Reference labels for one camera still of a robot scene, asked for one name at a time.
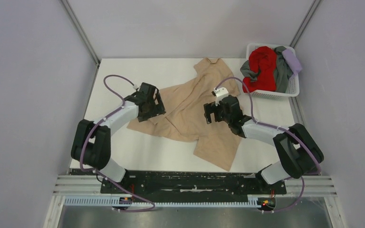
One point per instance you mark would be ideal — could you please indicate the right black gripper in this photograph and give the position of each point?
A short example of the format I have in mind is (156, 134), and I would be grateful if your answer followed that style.
(210, 108)

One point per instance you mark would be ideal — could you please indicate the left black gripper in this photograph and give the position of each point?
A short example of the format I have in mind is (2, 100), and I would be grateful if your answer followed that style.
(158, 109)

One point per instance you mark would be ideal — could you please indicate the beige t shirt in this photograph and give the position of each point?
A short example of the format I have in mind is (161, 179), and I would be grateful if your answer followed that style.
(184, 119)

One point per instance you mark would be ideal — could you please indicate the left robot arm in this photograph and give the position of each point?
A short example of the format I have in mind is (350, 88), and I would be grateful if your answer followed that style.
(92, 141)

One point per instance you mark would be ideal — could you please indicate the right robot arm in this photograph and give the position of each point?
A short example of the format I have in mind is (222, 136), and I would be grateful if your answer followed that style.
(297, 151)

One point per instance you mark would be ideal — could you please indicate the red t shirt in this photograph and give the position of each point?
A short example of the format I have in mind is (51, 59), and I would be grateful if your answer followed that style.
(258, 70)

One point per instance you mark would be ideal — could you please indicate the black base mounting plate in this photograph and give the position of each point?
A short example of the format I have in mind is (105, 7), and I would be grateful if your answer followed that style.
(197, 187)

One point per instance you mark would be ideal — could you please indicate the grey t shirt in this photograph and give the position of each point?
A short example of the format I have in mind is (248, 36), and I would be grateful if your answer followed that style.
(282, 73)

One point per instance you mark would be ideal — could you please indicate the white plastic laundry basket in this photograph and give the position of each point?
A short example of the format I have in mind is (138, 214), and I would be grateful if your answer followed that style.
(293, 83)

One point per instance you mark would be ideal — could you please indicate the lilac t shirt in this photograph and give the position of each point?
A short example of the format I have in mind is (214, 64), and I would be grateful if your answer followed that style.
(292, 61)

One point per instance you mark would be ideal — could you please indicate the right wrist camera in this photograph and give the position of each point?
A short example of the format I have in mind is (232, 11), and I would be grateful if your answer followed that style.
(220, 93)

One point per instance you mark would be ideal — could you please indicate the white slotted cable duct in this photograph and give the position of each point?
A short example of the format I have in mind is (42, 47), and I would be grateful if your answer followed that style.
(126, 201)

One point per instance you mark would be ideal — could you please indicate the aluminium frame rail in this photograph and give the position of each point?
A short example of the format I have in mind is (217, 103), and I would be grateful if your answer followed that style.
(315, 186)

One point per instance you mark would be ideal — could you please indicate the right corner wall profile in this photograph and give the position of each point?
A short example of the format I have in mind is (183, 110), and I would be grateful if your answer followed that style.
(305, 22)

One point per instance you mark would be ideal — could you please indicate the corner wall profile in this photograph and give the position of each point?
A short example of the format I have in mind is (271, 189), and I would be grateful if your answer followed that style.
(305, 22)
(81, 32)

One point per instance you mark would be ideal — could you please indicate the left corner wall profile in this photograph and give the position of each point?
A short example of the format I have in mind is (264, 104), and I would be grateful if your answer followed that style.
(81, 32)

